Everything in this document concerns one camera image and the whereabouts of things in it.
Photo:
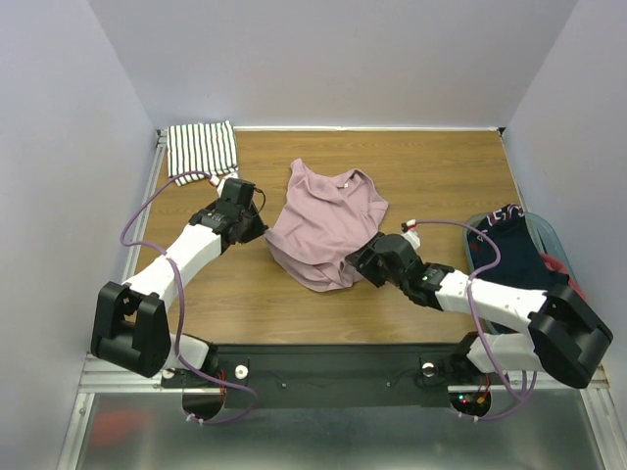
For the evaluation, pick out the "aluminium frame rail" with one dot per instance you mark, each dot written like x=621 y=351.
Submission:
x=99 y=376

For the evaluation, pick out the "navy patterned garment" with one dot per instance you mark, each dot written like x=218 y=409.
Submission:
x=521 y=265

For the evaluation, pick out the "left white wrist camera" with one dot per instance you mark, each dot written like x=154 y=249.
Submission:
x=218 y=182

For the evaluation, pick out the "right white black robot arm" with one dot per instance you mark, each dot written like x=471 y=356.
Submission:
x=553 y=331

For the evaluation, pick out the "teal laundry basket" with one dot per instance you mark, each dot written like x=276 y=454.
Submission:
x=541 y=232

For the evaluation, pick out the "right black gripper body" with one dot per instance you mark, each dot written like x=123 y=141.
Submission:
x=365 y=259

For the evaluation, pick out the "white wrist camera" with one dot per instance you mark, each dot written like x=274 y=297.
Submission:
x=408 y=231
x=218 y=182

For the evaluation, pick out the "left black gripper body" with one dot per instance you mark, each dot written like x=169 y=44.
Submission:
x=254 y=225

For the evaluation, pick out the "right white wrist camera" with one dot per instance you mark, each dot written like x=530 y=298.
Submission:
x=408 y=231

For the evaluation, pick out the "black white striped tank top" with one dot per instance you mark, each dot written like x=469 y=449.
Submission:
x=200 y=149

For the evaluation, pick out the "pink tank top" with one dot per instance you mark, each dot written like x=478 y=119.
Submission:
x=325 y=219

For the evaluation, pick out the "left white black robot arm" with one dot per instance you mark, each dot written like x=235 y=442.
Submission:
x=131 y=328

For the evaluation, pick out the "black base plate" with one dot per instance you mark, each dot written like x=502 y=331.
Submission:
x=350 y=375

